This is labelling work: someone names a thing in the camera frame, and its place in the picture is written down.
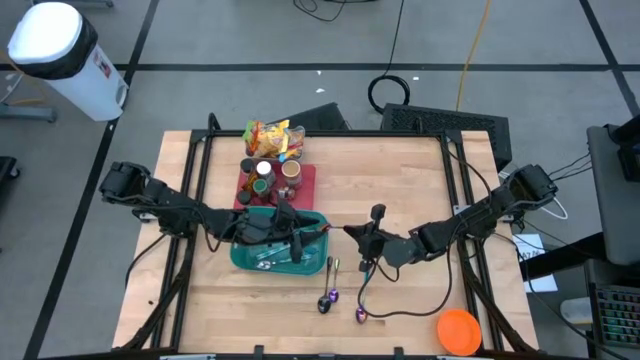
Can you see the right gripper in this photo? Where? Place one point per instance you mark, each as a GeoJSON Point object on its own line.
{"type": "Point", "coordinates": [377, 242]}

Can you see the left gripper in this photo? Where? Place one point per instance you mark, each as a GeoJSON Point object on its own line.
{"type": "Point", "coordinates": [265, 227]}

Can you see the teal plastic spoon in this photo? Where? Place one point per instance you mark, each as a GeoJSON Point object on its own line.
{"type": "Point", "coordinates": [312, 255]}

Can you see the green lid oregano jar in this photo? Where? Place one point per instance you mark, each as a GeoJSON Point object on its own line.
{"type": "Point", "coordinates": [260, 187]}

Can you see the purple iridescent spoon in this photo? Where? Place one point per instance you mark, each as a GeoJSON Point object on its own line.
{"type": "Point", "coordinates": [333, 295]}

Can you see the purple label spice jar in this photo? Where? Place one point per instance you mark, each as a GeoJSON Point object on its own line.
{"type": "Point", "coordinates": [244, 197]}

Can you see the teal plastic bin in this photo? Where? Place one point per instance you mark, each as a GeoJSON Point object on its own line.
{"type": "Point", "coordinates": [242, 260]}

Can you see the white lid jar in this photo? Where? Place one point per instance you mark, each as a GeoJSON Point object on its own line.
{"type": "Point", "coordinates": [263, 168]}

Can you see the orange taco seasoning packet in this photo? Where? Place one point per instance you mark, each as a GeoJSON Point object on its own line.
{"type": "Point", "coordinates": [250, 181]}

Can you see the dark metal spoon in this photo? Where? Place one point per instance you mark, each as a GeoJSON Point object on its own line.
{"type": "Point", "coordinates": [324, 304]}

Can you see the red brown snack bag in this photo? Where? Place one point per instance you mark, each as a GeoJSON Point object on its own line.
{"type": "Point", "coordinates": [296, 146]}

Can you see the yellow blue chips bag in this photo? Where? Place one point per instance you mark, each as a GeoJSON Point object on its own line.
{"type": "Point", "coordinates": [274, 137]}

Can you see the orange snack bag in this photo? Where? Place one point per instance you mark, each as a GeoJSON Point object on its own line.
{"type": "Point", "coordinates": [258, 140]}

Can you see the silver green snack bag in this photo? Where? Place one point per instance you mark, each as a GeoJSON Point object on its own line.
{"type": "Point", "coordinates": [248, 132]}

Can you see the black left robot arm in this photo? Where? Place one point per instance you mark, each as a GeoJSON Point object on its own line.
{"type": "Point", "coordinates": [170, 205]}

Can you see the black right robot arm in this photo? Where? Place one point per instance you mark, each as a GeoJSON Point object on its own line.
{"type": "Point", "coordinates": [475, 220]}

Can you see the red plastic bin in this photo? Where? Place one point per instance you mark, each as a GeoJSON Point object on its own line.
{"type": "Point", "coordinates": [307, 185]}

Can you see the black box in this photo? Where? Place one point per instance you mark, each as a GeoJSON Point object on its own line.
{"type": "Point", "coordinates": [322, 117]}

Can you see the orange plastic bowl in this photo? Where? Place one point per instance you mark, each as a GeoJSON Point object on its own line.
{"type": "Point", "coordinates": [459, 332]}

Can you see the black perforated computer case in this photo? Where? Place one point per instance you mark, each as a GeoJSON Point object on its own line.
{"type": "Point", "coordinates": [445, 122]}

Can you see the white paper sheet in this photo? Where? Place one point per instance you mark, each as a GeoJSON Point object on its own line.
{"type": "Point", "coordinates": [532, 247]}

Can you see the black desk beam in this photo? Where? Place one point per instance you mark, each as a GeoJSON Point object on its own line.
{"type": "Point", "coordinates": [560, 257]}

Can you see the white rounded object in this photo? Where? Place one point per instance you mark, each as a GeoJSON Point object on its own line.
{"type": "Point", "coordinates": [575, 310]}

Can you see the backlit keyboard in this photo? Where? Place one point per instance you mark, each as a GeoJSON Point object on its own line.
{"type": "Point", "coordinates": [620, 315]}

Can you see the black desk device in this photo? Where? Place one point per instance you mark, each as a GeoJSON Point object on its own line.
{"type": "Point", "coordinates": [631, 155]}

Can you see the grey furniture base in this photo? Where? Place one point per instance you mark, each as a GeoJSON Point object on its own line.
{"type": "Point", "coordinates": [25, 114]}

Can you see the black chair base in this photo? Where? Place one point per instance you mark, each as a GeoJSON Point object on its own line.
{"type": "Point", "coordinates": [7, 172]}

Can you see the white trash bin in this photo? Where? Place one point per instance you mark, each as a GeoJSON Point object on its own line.
{"type": "Point", "coordinates": [55, 50]}

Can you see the black metal table frame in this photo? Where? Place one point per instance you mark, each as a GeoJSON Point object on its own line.
{"type": "Point", "coordinates": [375, 134]}

